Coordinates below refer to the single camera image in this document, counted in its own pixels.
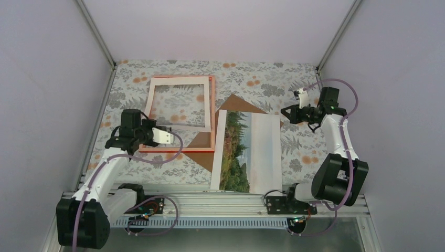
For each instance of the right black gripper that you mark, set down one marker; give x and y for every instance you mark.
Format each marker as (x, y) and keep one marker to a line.
(294, 118)

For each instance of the red picture frame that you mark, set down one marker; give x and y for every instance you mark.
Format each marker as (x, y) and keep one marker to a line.
(188, 136)

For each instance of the brown backing board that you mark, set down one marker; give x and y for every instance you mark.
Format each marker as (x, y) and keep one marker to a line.
(206, 159)

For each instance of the landscape photo print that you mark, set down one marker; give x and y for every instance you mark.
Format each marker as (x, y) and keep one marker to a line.
(250, 158)

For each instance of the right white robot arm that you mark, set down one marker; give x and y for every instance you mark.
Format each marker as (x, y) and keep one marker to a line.
(342, 174)

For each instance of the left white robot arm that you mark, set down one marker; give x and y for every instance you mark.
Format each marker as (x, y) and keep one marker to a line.
(85, 219)

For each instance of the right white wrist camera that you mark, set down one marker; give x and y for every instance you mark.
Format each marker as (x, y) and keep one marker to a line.
(302, 97)

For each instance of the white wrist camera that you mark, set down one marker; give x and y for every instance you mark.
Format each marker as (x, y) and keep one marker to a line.
(302, 97)
(161, 136)

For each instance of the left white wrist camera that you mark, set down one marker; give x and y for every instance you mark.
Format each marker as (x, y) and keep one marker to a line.
(161, 136)

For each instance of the aluminium rail base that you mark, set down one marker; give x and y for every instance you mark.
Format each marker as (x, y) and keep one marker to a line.
(200, 201)

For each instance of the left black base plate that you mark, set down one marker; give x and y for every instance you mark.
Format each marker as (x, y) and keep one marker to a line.
(154, 206)

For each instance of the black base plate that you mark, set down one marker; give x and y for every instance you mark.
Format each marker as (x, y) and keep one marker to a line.
(154, 206)
(279, 205)

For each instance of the grey slotted cable duct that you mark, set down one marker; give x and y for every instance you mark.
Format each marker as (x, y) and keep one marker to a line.
(214, 222)

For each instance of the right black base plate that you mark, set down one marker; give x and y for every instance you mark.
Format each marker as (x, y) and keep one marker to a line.
(279, 205)

